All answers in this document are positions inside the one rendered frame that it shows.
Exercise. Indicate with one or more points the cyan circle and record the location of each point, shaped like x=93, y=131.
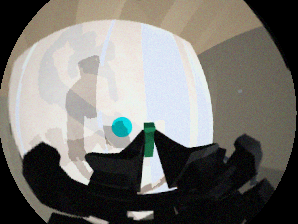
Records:
x=121, y=127

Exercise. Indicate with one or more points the green rectangular post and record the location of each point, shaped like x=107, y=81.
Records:
x=149, y=129

